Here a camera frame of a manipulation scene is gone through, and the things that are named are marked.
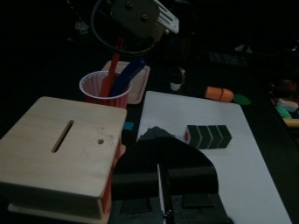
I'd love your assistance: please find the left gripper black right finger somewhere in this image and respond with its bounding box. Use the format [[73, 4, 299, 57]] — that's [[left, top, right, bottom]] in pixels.
[[157, 128, 236, 224]]

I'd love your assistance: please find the red plastic cup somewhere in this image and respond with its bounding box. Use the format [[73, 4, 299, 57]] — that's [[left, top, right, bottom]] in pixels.
[[78, 69, 133, 110]]

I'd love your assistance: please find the dark red toy food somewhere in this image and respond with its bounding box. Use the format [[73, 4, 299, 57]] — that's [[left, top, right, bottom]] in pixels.
[[271, 78, 299, 98]]

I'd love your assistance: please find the white cutting board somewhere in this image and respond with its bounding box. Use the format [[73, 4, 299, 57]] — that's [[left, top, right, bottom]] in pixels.
[[134, 90, 295, 224]]

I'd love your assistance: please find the metal measuring cup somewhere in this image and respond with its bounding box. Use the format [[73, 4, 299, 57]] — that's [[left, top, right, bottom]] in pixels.
[[168, 66, 188, 92]]

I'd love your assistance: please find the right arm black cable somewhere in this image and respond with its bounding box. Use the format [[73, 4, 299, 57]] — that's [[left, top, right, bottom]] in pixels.
[[89, 0, 157, 57]]

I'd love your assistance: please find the blue toy knife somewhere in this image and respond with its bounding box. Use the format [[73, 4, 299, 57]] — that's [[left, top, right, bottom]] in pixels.
[[108, 57, 146, 98]]

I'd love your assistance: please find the yellow toy food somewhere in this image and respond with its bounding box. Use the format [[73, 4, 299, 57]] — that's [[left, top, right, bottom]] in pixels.
[[281, 117, 299, 130]]

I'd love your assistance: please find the pink and teal toy food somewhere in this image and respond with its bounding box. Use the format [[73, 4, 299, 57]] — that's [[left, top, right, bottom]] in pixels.
[[275, 97, 299, 120]]

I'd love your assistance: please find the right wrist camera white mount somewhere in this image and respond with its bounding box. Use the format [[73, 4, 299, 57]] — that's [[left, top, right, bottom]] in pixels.
[[153, 0, 181, 35]]

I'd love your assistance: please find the red toy utensil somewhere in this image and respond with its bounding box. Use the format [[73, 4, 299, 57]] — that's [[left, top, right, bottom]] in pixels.
[[97, 37, 126, 98]]

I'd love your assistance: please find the nori wrapped toy sushi piece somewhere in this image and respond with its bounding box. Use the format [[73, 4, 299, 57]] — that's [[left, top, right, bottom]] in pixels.
[[196, 124, 213, 150], [182, 124, 204, 150], [205, 124, 224, 150]]

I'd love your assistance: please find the orange toy carrot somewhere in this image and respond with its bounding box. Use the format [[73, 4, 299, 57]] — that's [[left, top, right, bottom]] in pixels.
[[204, 86, 252, 107]]

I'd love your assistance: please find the black keyboard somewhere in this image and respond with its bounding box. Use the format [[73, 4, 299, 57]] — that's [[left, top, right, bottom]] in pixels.
[[207, 49, 252, 67]]

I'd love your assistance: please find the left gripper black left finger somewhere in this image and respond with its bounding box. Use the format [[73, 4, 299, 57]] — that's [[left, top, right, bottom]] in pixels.
[[106, 125, 164, 224]]

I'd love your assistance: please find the wooden box with red drawer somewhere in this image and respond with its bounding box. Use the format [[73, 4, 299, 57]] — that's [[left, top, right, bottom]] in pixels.
[[0, 95, 129, 224]]

